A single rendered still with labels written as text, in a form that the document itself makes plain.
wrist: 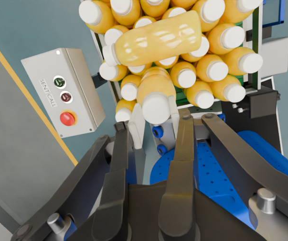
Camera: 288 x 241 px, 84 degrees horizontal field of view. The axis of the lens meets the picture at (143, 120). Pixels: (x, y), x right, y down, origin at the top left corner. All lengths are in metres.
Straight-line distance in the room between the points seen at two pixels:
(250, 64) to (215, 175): 0.27
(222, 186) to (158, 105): 0.29
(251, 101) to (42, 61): 0.53
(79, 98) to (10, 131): 1.93
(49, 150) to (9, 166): 0.64
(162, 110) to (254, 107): 0.37
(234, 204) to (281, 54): 0.50
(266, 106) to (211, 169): 0.23
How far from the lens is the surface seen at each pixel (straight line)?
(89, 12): 0.40
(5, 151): 2.52
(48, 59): 0.42
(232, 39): 0.40
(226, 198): 0.43
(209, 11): 0.39
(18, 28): 1.87
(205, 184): 0.44
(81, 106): 0.41
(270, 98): 0.55
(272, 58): 0.69
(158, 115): 0.22
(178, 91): 0.57
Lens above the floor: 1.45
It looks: 66 degrees down
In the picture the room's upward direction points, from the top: 168 degrees counter-clockwise
